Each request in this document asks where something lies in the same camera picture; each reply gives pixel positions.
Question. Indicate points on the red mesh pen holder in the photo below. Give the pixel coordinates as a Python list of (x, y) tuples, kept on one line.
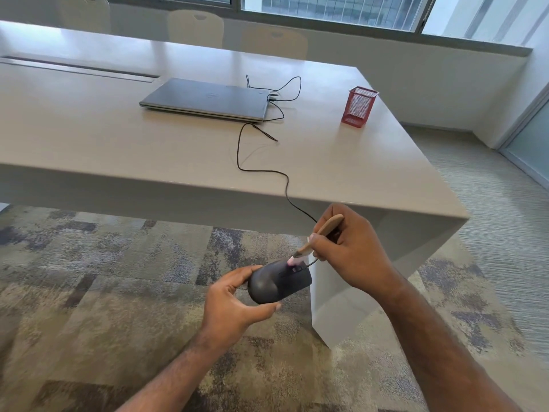
[(359, 108)]

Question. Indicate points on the person's right forearm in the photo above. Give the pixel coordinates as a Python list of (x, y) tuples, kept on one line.
[(446, 356)]

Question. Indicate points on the frosted glass door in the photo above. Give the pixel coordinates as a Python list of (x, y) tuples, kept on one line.
[(532, 141)]

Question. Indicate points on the wooden brush with pink bristles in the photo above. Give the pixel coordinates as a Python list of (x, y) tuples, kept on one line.
[(317, 240)]

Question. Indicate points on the person's left hand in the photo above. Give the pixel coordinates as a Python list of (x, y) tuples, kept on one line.
[(225, 311)]

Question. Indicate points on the beige chair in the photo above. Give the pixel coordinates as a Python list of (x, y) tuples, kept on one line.
[(84, 14), (274, 43), (195, 29)]

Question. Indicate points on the person's left forearm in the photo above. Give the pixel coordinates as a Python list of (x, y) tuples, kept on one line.
[(171, 381)]

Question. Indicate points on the grey closed laptop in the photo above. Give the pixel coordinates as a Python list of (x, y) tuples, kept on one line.
[(203, 99)]

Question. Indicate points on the black dusty computer mouse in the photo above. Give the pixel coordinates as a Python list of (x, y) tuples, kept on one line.
[(279, 285)]

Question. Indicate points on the person's right hand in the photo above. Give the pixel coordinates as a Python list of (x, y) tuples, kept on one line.
[(360, 253)]

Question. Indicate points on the grey window frame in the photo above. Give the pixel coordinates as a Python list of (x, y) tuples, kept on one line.
[(236, 0)]

